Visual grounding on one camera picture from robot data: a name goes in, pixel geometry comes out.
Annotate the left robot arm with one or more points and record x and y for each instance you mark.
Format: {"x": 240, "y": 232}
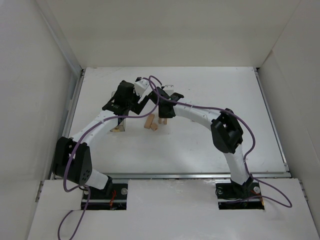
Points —
{"x": 72, "y": 157}

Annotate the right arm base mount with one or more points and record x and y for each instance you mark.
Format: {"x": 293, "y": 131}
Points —
{"x": 232, "y": 197}

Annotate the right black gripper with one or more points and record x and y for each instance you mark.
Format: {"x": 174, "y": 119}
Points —
{"x": 165, "y": 111}

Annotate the clear plastic box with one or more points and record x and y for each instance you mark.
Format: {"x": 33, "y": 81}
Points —
{"x": 120, "y": 125}

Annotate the small wood cube block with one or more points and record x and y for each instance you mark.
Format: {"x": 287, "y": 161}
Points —
{"x": 154, "y": 126}

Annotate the gold box clasp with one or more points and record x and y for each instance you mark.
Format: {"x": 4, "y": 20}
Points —
{"x": 115, "y": 129}

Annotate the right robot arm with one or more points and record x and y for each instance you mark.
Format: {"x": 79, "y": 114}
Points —
{"x": 226, "y": 132}

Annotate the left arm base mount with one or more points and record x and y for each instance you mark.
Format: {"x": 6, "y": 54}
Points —
{"x": 115, "y": 200}

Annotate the long wood block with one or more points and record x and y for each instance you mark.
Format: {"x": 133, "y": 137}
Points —
{"x": 149, "y": 121}

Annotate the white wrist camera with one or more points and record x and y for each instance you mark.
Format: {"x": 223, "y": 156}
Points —
{"x": 169, "y": 89}
{"x": 140, "y": 86}

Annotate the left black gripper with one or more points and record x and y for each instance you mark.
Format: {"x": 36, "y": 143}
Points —
{"x": 116, "y": 108}

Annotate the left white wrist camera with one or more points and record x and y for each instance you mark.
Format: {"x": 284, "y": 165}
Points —
{"x": 140, "y": 86}

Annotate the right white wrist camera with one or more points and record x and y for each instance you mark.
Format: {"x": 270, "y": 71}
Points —
{"x": 169, "y": 89}

